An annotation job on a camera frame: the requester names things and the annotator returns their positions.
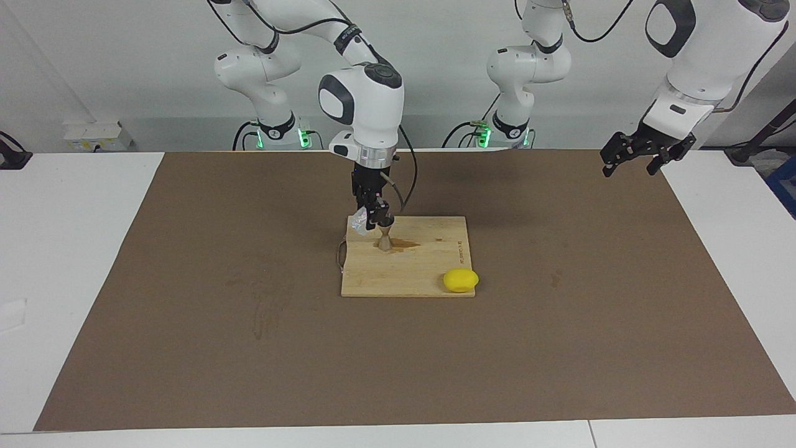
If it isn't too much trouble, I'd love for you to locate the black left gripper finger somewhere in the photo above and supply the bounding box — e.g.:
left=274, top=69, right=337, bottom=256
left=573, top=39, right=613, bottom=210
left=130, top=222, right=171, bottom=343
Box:
left=599, top=131, right=641, bottom=179
left=646, top=135, right=698, bottom=177

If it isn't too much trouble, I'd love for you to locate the clear plastic cup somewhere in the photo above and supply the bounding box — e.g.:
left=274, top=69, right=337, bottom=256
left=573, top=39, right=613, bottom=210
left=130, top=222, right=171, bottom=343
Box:
left=348, top=208, right=374, bottom=238

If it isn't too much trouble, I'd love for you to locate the wooden cutting board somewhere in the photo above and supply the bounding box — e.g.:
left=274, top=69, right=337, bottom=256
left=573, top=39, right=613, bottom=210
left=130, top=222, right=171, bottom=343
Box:
left=336, top=215, right=477, bottom=299

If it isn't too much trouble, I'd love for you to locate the black stand leg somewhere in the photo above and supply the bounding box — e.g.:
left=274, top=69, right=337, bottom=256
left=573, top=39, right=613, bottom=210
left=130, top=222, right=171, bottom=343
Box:
left=724, top=98, right=796, bottom=166

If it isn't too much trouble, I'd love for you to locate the yellow lemon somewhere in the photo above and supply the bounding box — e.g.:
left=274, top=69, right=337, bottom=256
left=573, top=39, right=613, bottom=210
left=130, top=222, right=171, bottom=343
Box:
left=443, top=268, right=481, bottom=294

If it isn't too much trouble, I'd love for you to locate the blue crate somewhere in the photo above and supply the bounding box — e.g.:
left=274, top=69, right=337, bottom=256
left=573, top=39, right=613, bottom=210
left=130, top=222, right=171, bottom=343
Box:
left=763, top=155, right=796, bottom=220

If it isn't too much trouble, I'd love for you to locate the brown table mat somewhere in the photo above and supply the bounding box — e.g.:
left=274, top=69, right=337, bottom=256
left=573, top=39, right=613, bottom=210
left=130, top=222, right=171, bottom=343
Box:
left=34, top=149, right=796, bottom=432

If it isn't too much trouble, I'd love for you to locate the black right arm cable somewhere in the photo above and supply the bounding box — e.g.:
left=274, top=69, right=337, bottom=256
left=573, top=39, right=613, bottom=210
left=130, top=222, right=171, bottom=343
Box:
left=208, top=0, right=419, bottom=216

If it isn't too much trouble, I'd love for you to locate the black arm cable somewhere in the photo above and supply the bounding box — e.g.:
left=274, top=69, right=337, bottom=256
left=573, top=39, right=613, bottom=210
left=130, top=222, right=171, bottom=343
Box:
left=513, top=0, right=792, bottom=114
left=208, top=0, right=419, bottom=216

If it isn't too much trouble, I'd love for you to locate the black base power cable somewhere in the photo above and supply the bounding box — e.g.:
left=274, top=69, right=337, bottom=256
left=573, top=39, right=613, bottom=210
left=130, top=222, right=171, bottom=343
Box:
left=232, top=121, right=258, bottom=152
left=441, top=90, right=499, bottom=151

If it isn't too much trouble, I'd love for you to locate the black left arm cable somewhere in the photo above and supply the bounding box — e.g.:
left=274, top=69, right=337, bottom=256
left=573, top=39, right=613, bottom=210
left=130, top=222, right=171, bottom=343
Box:
left=513, top=0, right=792, bottom=114

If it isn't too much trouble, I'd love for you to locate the white wall power strip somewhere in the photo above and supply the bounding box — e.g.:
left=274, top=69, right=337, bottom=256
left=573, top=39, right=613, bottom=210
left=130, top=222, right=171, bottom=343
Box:
left=62, top=121, right=133, bottom=152

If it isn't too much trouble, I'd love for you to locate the black clamp mount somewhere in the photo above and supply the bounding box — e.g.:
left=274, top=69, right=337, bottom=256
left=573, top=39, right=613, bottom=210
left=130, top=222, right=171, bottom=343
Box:
left=0, top=130, right=34, bottom=170

